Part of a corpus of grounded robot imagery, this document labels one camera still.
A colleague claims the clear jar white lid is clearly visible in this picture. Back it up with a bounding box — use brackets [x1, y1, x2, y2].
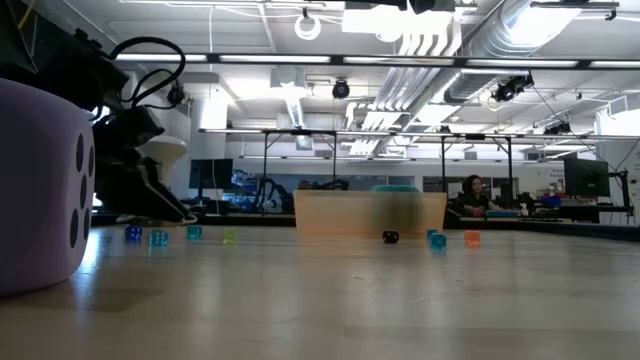
[115, 135, 199, 226]

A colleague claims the seated person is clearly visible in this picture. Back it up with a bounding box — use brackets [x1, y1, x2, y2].
[453, 173, 504, 219]

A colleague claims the orange translucent plastic bin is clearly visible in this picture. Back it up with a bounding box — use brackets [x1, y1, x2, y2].
[293, 189, 448, 239]

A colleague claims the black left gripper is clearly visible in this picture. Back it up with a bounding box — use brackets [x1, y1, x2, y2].
[92, 105, 194, 221]

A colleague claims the white coiled cable ring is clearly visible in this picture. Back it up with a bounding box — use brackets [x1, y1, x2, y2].
[293, 13, 323, 42]

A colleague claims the overhead beam with light strips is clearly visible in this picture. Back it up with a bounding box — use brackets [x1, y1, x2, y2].
[112, 51, 640, 71]

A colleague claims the black background station frame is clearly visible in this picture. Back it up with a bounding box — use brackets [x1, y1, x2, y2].
[439, 132, 516, 201]
[198, 127, 341, 201]

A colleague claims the black computer monitor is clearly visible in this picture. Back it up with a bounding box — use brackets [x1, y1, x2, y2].
[188, 158, 235, 191]
[563, 157, 611, 199]

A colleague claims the large purple foam die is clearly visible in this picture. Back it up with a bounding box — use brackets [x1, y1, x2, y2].
[0, 77, 97, 297]

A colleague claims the silver ventilation duct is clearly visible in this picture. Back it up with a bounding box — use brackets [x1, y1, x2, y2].
[442, 0, 584, 104]

